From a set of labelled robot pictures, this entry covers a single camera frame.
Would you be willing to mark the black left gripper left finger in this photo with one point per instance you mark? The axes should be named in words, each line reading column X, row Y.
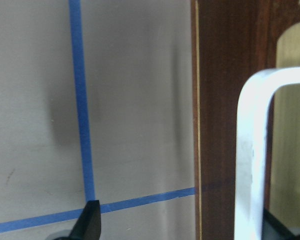
column 88, row 225

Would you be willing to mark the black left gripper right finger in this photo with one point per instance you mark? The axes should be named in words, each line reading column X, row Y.
column 273, row 229

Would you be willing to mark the wooden drawer with white handle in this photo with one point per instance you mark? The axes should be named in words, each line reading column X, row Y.
column 236, row 38

